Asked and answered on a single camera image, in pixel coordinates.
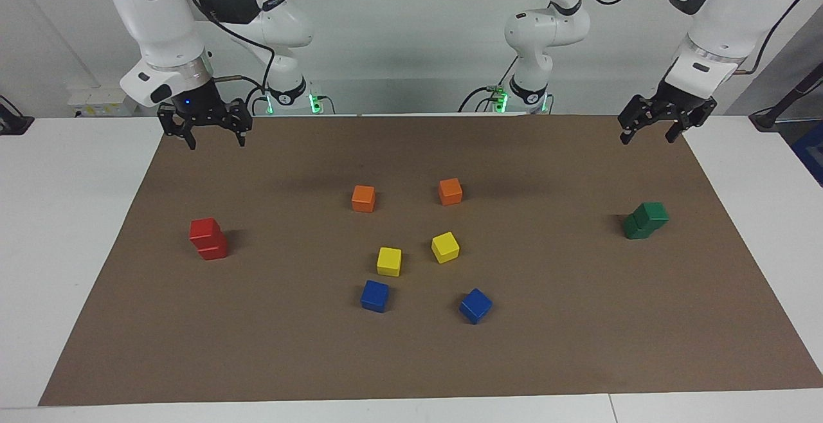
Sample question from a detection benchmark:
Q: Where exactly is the yellow wooden block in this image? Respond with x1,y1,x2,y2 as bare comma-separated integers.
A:
376,247,402,278
431,231,460,264

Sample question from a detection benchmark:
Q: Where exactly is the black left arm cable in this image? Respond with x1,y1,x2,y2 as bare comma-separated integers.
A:
577,0,811,78

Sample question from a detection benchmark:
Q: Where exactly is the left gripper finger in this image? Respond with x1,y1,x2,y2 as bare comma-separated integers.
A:
666,98,718,144
619,94,673,145

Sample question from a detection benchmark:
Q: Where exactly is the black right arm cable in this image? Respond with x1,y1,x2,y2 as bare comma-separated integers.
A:
185,0,277,110

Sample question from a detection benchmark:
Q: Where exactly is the brown table mat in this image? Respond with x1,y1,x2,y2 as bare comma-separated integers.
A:
39,113,823,406

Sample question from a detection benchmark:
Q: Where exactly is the blue object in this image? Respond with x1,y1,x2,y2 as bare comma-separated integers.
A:
790,121,823,187

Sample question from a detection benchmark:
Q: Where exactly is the orange wooden block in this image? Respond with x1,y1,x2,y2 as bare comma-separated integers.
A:
439,178,464,206
351,184,376,213

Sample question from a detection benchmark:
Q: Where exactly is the white power strip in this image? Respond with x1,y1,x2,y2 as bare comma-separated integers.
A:
68,85,129,118

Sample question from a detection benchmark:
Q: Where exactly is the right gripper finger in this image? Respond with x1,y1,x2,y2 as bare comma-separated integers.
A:
222,100,253,148
158,105,197,150

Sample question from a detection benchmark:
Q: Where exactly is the black stand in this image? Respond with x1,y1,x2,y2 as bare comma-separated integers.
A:
749,62,823,132

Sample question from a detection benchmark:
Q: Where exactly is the black base cable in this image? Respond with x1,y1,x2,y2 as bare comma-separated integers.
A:
458,53,518,114
243,84,271,116

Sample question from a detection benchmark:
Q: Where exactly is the blue wooden block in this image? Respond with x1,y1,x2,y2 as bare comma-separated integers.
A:
459,288,493,325
360,280,390,314

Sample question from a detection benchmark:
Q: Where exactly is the green wooden block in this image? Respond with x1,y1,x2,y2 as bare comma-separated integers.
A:
633,202,669,228
624,214,663,240

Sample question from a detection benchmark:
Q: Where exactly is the red wooden block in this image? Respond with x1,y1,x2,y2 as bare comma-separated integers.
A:
197,233,229,261
189,218,222,248

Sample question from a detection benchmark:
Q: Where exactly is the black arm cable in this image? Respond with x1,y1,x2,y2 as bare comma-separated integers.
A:
185,0,277,110
577,0,811,78

